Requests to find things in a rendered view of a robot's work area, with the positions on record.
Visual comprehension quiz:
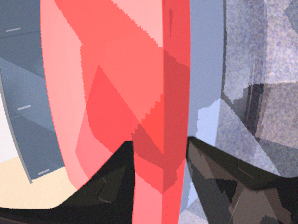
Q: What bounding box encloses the red lid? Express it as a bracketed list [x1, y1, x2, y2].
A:
[40, 0, 192, 224]

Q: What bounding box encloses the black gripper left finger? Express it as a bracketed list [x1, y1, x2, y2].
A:
[0, 140, 136, 224]

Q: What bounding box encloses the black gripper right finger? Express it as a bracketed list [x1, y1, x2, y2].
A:
[185, 136, 298, 224]

